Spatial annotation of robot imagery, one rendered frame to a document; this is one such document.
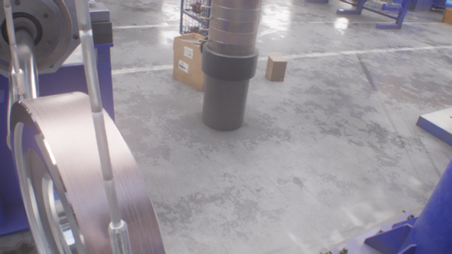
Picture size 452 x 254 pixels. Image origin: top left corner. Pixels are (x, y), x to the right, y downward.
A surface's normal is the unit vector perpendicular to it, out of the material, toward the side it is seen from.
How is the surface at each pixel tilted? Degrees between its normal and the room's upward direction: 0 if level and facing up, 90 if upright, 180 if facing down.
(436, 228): 90
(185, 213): 0
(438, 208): 90
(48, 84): 90
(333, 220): 0
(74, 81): 90
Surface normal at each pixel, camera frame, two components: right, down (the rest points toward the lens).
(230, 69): -0.03, 0.51
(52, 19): 0.48, 0.50
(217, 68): -0.40, 0.44
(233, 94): 0.26, 0.52
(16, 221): 0.11, -0.85
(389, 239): -0.64, 0.34
